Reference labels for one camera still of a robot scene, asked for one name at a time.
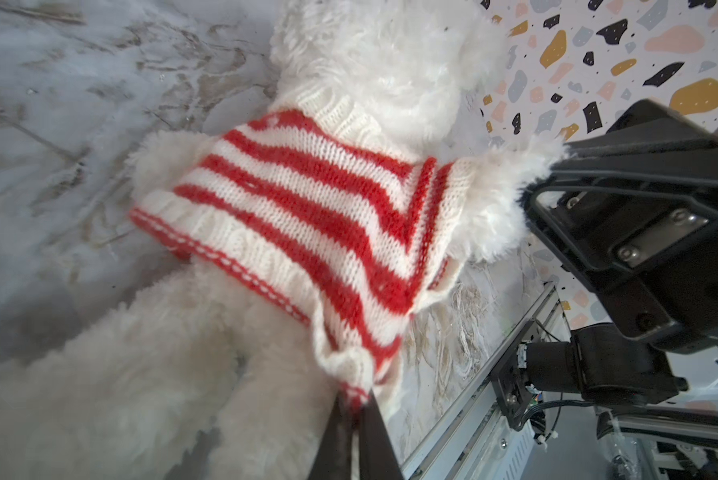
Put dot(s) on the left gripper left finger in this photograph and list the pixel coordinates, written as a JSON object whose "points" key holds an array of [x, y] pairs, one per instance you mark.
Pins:
{"points": [[333, 460]]}

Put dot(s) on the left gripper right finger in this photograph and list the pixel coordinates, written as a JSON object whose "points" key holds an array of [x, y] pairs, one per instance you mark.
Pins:
{"points": [[377, 460]]}

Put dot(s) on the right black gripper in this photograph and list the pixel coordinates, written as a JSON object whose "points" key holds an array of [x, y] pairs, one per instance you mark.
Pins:
{"points": [[642, 227]]}

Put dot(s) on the white plush teddy bear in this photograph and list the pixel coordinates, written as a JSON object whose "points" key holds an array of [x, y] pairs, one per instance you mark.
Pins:
{"points": [[128, 397]]}

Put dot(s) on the red white striped knit sweater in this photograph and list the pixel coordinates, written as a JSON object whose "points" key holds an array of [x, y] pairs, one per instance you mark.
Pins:
{"points": [[311, 210]]}

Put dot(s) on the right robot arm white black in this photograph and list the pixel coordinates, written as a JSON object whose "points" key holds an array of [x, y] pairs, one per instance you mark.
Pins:
{"points": [[599, 363]]}

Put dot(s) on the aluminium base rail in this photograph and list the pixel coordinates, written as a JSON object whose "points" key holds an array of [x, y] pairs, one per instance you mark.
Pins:
{"points": [[455, 446]]}

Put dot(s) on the white slotted cable duct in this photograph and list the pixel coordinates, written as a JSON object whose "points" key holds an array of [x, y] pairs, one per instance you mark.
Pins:
{"points": [[509, 453]]}

